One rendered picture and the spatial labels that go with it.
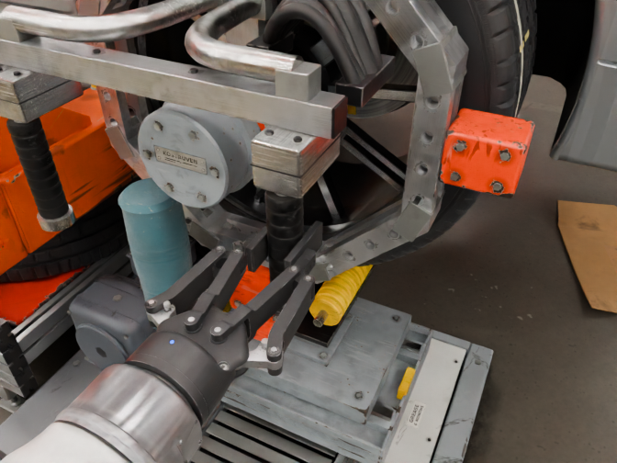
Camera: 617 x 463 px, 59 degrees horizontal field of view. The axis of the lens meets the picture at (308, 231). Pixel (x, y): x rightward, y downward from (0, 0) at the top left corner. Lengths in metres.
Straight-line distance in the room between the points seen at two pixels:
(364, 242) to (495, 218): 1.36
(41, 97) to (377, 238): 0.45
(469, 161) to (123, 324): 0.72
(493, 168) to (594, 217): 1.57
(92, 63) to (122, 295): 0.64
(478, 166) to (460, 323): 1.04
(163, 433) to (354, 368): 0.86
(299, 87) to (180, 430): 0.28
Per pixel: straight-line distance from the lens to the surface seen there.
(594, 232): 2.15
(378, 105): 1.08
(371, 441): 1.21
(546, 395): 1.57
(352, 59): 0.52
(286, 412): 1.23
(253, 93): 0.50
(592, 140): 0.92
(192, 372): 0.41
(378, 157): 0.82
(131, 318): 1.11
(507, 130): 0.68
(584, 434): 1.53
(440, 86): 0.63
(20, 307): 1.43
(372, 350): 1.25
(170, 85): 0.55
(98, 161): 1.20
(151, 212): 0.79
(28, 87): 0.69
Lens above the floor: 1.17
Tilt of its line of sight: 38 degrees down
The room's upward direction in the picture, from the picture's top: straight up
